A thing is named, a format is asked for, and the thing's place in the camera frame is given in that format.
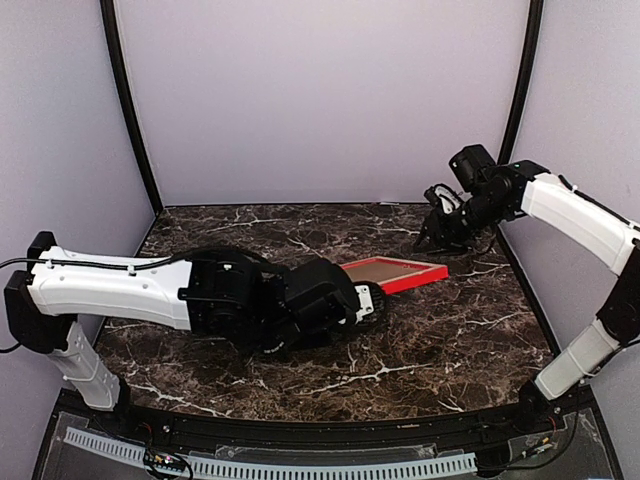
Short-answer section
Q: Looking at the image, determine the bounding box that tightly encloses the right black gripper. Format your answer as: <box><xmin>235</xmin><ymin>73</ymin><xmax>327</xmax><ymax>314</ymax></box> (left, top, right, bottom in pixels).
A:
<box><xmin>414</xmin><ymin>190</ymin><xmax>511</xmax><ymax>256</ymax></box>

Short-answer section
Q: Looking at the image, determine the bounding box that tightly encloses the red wooden picture frame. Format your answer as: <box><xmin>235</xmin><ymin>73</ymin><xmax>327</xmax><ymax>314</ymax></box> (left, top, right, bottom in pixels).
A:
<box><xmin>341</xmin><ymin>256</ymin><xmax>449</xmax><ymax>295</ymax></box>

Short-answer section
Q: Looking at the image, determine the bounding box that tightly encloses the brown cardboard backing board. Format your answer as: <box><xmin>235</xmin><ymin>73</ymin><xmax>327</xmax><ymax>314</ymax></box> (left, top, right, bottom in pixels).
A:
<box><xmin>341</xmin><ymin>257</ymin><xmax>438</xmax><ymax>285</ymax></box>

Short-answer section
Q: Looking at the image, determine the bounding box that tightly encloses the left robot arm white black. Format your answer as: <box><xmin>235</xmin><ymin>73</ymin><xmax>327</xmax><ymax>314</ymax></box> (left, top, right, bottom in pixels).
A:
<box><xmin>3</xmin><ymin>231</ymin><xmax>387</xmax><ymax>436</ymax></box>

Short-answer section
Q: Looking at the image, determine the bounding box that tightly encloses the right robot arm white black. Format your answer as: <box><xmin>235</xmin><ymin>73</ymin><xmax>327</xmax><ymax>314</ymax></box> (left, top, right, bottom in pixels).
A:
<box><xmin>414</xmin><ymin>144</ymin><xmax>639</xmax><ymax>434</ymax></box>

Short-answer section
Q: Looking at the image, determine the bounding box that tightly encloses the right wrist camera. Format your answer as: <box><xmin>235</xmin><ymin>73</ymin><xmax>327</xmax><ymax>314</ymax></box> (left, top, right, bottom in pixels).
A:
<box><xmin>424</xmin><ymin>183</ymin><xmax>463</xmax><ymax>215</ymax></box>

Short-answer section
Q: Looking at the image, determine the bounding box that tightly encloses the black front rail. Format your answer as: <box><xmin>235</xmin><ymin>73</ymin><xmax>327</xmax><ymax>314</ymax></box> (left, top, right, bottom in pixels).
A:
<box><xmin>84</xmin><ymin>399</ymin><xmax>556</xmax><ymax>454</ymax></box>

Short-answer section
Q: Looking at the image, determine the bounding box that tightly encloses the white slotted cable duct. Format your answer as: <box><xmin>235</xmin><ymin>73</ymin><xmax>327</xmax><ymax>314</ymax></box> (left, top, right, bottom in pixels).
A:
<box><xmin>63</xmin><ymin>427</ymin><xmax>477</xmax><ymax>479</ymax></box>

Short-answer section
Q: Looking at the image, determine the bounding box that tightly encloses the right black corner post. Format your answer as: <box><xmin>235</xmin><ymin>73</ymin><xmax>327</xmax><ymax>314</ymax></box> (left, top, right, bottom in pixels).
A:
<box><xmin>497</xmin><ymin>0</ymin><xmax>544</xmax><ymax>165</ymax></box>

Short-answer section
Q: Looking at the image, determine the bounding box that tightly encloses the black corner post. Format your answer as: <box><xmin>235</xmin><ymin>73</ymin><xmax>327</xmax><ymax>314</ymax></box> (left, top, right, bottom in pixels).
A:
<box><xmin>99</xmin><ymin>0</ymin><xmax>164</xmax><ymax>216</ymax></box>
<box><xmin>497</xmin><ymin>0</ymin><xmax>544</xmax><ymax>165</ymax></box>

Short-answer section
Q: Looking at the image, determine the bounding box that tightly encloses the left black corner post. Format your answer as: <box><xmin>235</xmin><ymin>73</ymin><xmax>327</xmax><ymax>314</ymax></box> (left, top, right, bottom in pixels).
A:
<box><xmin>99</xmin><ymin>0</ymin><xmax>164</xmax><ymax>216</ymax></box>

